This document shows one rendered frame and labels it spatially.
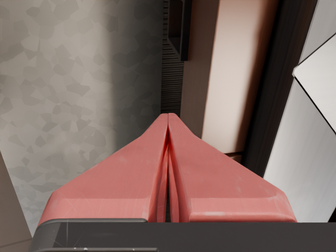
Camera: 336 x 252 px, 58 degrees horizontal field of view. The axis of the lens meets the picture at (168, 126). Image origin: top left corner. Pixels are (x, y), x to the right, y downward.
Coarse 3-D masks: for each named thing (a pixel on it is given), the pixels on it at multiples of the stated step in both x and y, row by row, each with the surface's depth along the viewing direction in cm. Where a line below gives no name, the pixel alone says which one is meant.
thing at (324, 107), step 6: (330, 84) 20; (330, 90) 20; (324, 96) 20; (330, 96) 20; (324, 102) 21; (330, 102) 21; (324, 108) 21; (330, 108) 21; (324, 114) 21; (330, 114) 21; (330, 120) 22
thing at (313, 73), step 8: (328, 40) 18; (320, 48) 18; (328, 48) 18; (312, 56) 18; (320, 56) 18; (328, 56) 18; (296, 64) 18; (304, 64) 18; (312, 64) 19; (320, 64) 19; (328, 64) 19; (296, 72) 19; (304, 72) 19; (312, 72) 19; (320, 72) 19; (328, 72) 19; (304, 80) 19; (312, 80) 19; (320, 80) 19; (328, 80) 20; (304, 88) 20; (312, 88) 20; (320, 88) 20; (312, 96) 20; (320, 96) 20; (320, 104) 21
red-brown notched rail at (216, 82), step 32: (192, 0) 22; (224, 0) 18; (256, 0) 18; (192, 32) 23; (224, 32) 19; (256, 32) 20; (192, 64) 24; (224, 64) 20; (256, 64) 21; (192, 96) 25; (224, 96) 22; (192, 128) 26; (224, 128) 24
